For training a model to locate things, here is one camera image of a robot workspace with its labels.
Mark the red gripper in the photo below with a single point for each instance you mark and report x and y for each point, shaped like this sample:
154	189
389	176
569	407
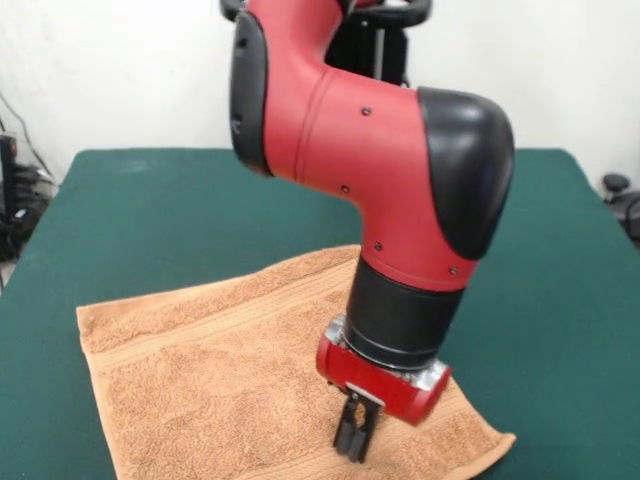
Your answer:
380	387

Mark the tan terry cloth towel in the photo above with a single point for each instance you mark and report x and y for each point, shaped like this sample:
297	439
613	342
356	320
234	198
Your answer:
210	380

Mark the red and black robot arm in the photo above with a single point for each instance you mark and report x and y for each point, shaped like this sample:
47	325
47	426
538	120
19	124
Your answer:
380	175

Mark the dark green table cloth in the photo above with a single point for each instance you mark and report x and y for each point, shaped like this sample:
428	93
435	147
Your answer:
150	225

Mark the black electronics box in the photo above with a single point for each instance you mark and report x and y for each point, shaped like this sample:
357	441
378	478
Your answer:
7	200

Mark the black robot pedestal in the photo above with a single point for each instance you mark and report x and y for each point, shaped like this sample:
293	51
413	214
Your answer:
370	45

